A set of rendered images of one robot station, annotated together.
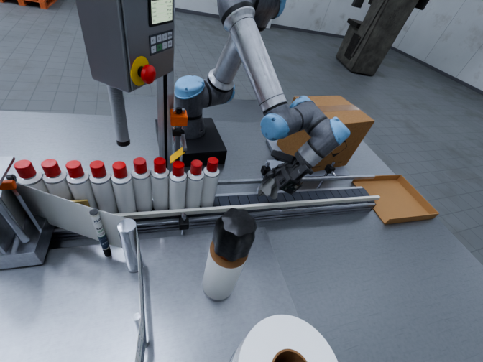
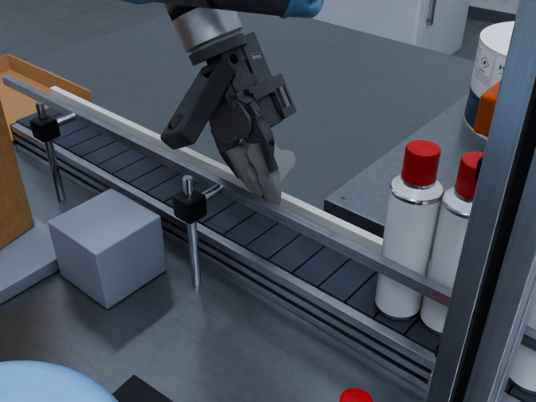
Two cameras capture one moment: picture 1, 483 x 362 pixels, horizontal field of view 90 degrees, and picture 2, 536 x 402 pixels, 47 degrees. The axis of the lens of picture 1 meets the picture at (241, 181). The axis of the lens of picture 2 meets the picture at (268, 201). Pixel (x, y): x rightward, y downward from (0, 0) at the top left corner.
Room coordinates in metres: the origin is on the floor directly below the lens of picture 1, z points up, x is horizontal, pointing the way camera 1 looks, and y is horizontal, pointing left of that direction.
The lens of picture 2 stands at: (0.90, 0.50, 1.37)
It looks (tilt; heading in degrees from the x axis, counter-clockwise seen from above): 35 degrees down; 246
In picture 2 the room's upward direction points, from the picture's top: straight up
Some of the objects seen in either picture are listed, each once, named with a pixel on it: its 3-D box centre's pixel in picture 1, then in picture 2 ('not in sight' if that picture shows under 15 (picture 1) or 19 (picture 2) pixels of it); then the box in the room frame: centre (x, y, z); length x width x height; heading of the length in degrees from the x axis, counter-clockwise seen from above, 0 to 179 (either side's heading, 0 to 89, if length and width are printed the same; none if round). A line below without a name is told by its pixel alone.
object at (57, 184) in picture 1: (61, 191); not in sight; (0.38, 0.46, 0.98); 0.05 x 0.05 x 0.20
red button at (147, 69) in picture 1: (146, 73); not in sight; (0.48, 0.25, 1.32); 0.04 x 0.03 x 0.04; 171
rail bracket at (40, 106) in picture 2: (328, 179); (63, 147); (0.85, -0.36, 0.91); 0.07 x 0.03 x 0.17; 26
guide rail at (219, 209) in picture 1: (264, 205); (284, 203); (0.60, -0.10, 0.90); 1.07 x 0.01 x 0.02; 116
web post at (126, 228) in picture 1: (131, 247); not in sight; (0.28, 0.22, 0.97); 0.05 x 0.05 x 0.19
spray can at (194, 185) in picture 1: (194, 187); (459, 247); (0.53, 0.14, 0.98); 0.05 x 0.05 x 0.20
